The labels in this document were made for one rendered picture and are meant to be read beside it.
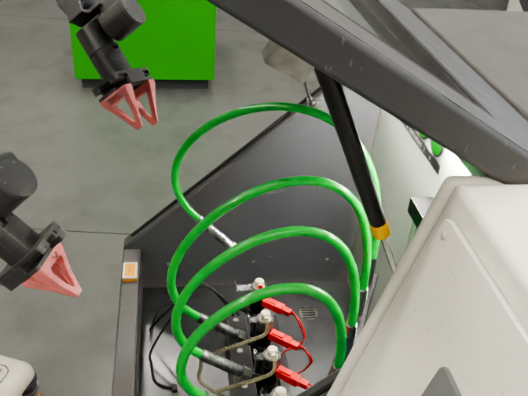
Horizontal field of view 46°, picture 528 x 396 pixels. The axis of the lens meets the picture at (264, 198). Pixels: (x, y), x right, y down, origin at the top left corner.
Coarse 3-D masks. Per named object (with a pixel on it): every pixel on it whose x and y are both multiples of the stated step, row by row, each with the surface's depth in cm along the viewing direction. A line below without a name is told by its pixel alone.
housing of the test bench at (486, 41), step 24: (432, 24) 114; (456, 24) 115; (480, 24) 116; (504, 24) 117; (456, 48) 104; (480, 48) 105; (504, 48) 106; (480, 72) 96; (504, 72) 96; (504, 96) 89
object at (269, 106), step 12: (240, 108) 102; (252, 108) 101; (264, 108) 100; (276, 108) 100; (288, 108) 99; (300, 108) 99; (312, 108) 99; (216, 120) 104; (324, 120) 99; (204, 132) 106; (180, 156) 110; (372, 168) 101; (180, 192) 114; (192, 216) 116; (372, 240) 108; (372, 252) 109
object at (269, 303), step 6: (264, 300) 111; (270, 300) 111; (276, 300) 111; (264, 306) 112; (270, 306) 111; (276, 306) 110; (282, 306) 110; (276, 312) 111; (282, 312) 110; (288, 312) 110
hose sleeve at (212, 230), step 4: (200, 216) 116; (200, 220) 116; (212, 224) 117; (208, 228) 116; (212, 228) 117; (216, 228) 117; (208, 232) 117; (212, 232) 117; (216, 232) 117; (220, 232) 117; (216, 236) 117; (220, 236) 117; (224, 236) 117; (220, 240) 117; (224, 240) 117; (228, 240) 117; (232, 240) 118; (224, 244) 117; (228, 244) 117; (232, 244) 118
